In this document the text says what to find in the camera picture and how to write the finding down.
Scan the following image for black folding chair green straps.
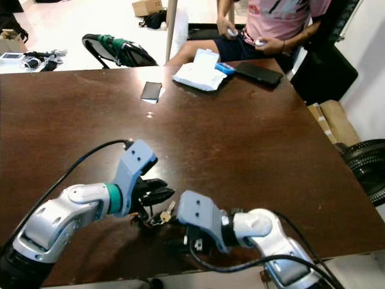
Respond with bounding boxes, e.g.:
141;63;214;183
82;33;159;68

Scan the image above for black and grey gear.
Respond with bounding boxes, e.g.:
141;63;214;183
24;50;68;70

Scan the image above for beige upright pole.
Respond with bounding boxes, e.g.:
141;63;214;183
165;0;179;64

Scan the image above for white paper slip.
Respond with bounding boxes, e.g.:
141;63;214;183
143;90;165;105

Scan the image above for small black bag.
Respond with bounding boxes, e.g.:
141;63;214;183
140;10;167;30

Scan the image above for small white flat box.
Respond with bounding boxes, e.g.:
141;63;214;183
1;52;25;63

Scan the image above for large black phone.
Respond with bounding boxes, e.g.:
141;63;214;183
235;61;283;87

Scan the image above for black round fan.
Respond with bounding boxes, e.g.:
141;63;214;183
342;138;385;207

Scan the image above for closed cardboard box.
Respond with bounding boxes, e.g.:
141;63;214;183
132;0;164;17

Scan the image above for dark brown wooden table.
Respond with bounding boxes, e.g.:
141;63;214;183
0;58;385;287

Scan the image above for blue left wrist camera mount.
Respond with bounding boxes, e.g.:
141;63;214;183
113;140;158;217

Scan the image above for person in pink shirt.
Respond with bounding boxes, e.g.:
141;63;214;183
165;0;334;67

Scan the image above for open cardboard box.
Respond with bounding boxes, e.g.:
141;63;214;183
0;29;28;55

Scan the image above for small black phone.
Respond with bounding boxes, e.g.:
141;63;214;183
141;81;163;102

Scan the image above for white wet wipes pack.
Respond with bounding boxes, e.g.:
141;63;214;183
173;49;226;92

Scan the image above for flat folded cardboard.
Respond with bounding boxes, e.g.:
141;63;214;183
308;101;362;147

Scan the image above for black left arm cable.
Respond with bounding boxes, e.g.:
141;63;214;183
0;140;134;259

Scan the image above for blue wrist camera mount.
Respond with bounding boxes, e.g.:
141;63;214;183
176;190;226;253
113;140;158;217

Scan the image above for small blue packet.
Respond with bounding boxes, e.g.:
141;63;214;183
215;62;235;75

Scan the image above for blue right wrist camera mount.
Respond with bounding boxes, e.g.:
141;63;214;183
176;190;226;253

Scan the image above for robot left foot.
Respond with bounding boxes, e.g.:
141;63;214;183
143;278;164;289

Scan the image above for person's left hand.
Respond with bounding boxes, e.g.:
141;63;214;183
254;36;286;56

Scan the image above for large black bag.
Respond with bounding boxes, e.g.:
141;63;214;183
0;0;29;40

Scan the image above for person's right hand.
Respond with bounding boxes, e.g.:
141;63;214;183
218;17;241;38

